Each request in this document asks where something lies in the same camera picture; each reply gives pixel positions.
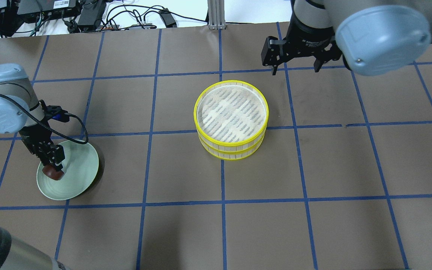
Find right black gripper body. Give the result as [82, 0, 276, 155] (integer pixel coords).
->
[284, 15, 337, 60]

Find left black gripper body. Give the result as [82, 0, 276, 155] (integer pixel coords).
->
[20, 123, 57, 158]

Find brown bun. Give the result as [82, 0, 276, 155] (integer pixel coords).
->
[42, 164, 65, 181]

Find yellow bamboo steamer layer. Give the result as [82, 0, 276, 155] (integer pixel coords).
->
[198, 132, 265, 161]
[193, 80, 269, 147]

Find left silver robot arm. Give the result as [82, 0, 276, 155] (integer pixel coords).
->
[0, 63, 69, 270]

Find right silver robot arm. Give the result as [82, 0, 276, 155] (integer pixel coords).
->
[261, 0, 432, 76]

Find light green plate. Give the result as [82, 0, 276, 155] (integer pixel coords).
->
[36, 140, 99, 201]

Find black power brick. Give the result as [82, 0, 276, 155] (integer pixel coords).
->
[158, 10, 178, 29]

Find black electronics boxes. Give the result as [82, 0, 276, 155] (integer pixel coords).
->
[0, 0, 108, 37]

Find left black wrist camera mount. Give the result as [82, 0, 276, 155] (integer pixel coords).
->
[39, 100, 70, 123]

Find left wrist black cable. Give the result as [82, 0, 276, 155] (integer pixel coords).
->
[0, 94, 89, 145]

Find aluminium frame post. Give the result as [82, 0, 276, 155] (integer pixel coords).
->
[207, 0, 226, 30]

